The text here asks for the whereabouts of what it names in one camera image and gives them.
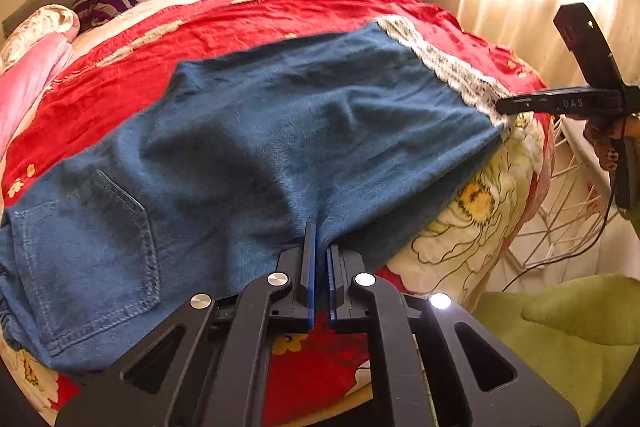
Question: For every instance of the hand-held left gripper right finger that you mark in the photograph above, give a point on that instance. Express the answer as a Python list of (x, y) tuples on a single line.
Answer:
[(330, 287)]

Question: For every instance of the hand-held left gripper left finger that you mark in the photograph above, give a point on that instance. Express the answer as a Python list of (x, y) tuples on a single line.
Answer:
[(310, 287)]

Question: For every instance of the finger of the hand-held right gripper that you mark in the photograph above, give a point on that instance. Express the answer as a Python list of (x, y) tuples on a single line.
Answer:
[(540, 103)]

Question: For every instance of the blue denim pants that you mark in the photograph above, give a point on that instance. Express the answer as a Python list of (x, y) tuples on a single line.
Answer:
[(260, 147)]

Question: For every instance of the person's right hand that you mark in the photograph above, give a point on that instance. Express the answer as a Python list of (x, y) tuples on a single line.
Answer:
[(602, 152)]

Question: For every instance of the green cloth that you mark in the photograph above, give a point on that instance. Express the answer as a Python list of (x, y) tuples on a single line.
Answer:
[(565, 332)]

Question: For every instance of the red floral blanket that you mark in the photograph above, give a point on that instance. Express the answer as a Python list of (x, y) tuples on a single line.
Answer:
[(240, 22)]

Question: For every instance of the pink quilt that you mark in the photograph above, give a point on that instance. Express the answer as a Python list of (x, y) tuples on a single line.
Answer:
[(30, 82)]

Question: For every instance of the floral pillow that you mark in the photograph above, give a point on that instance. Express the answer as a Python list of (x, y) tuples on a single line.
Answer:
[(37, 27)]

